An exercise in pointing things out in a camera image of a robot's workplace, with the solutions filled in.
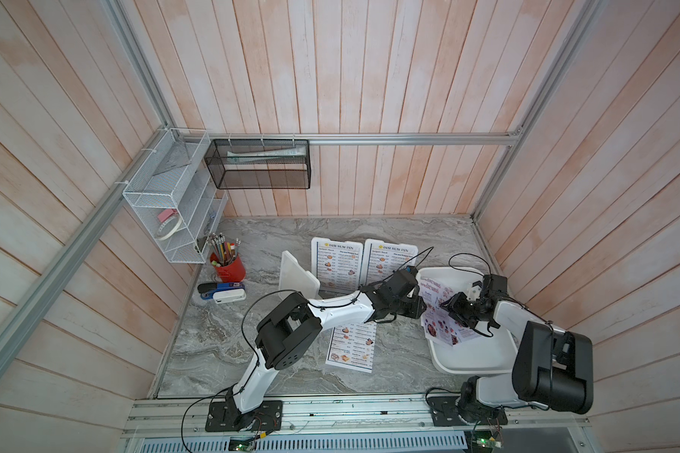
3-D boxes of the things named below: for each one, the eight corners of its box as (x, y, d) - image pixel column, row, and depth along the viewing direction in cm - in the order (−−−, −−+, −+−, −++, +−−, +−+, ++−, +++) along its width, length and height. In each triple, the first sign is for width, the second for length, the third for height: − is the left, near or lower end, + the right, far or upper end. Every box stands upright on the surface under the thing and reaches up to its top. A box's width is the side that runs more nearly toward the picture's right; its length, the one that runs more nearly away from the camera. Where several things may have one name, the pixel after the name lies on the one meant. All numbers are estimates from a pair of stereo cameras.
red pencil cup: (220, 285, 102) (201, 255, 87) (226, 264, 108) (210, 232, 94) (243, 285, 102) (228, 255, 87) (248, 264, 108) (235, 232, 94)
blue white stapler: (199, 304, 96) (193, 298, 93) (204, 289, 100) (199, 282, 97) (243, 304, 96) (240, 298, 93) (247, 289, 100) (244, 282, 97)
